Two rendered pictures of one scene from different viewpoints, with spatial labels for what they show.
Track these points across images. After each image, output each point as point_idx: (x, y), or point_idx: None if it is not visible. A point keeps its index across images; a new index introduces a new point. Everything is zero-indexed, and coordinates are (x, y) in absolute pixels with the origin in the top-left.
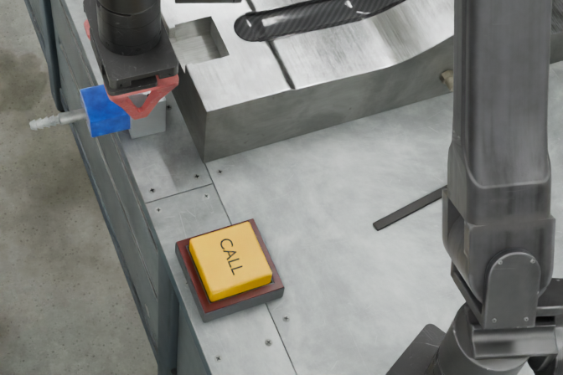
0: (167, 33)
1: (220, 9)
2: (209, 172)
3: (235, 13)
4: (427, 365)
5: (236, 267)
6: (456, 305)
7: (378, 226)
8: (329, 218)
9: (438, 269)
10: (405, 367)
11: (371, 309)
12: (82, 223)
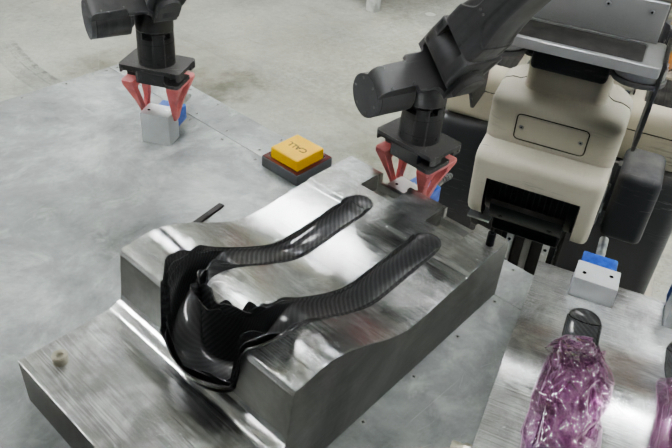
0: (399, 145)
1: (388, 206)
2: None
3: (376, 207)
4: (175, 64)
5: (291, 144)
6: (158, 186)
7: (220, 203)
8: (252, 202)
9: (173, 198)
10: (186, 62)
11: (209, 173)
12: None
